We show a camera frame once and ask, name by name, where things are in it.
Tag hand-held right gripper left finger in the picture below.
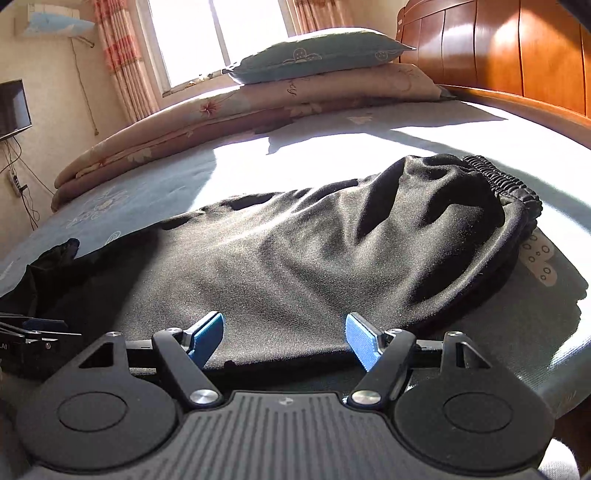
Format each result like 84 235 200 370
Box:
76 311 225 410

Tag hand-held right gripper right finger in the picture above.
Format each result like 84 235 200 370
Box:
345 312 495 410

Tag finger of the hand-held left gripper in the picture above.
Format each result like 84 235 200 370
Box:
0 313 69 333

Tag black drawstring pants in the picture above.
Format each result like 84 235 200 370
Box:
0 154 543 370

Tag bed with blue floral sheet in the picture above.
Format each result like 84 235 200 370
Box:
0 99 591 418

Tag folded pink floral quilt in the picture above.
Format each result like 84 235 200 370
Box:
51 62 448 212

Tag pink patterned curtain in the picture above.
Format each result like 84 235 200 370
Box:
293 0 356 35
92 0 160 123

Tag blue-green pillow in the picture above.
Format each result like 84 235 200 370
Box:
222 28 416 85

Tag window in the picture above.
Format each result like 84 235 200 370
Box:
139 0 301 95

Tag wooden headboard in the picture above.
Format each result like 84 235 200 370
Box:
396 0 591 148

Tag white power strip with cables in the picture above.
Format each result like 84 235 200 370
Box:
0 136 54 229

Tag wall television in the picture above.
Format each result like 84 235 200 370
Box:
0 79 33 139

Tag hanging wall cord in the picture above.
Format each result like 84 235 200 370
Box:
69 39 100 137

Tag wall air conditioner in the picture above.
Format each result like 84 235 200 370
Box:
14 2 98 40

